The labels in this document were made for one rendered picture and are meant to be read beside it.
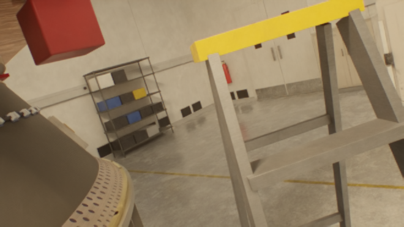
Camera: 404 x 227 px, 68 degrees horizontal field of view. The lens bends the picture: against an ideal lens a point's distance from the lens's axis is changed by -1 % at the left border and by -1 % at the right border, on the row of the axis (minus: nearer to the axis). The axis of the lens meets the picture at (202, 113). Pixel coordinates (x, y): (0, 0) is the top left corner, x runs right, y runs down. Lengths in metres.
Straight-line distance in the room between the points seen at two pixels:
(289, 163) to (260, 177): 0.07
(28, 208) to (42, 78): 5.95
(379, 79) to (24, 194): 0.80
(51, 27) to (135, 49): 6.97
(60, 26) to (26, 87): 5.69
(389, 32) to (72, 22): 2.40
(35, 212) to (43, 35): 0.40
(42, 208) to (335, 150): 0.63
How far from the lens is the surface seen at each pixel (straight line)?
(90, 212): 0.81
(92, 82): 6.70
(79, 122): 6.75
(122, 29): 7.73
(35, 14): 0.83
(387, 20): 2.80
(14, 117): 0.92
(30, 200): 0.74
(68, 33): 0.83
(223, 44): 0.68
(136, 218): 1.16
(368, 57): 0.78
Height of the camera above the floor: 1.48
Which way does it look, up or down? 10 degrees down
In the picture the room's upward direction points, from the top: 17 degrees counter-clockwise
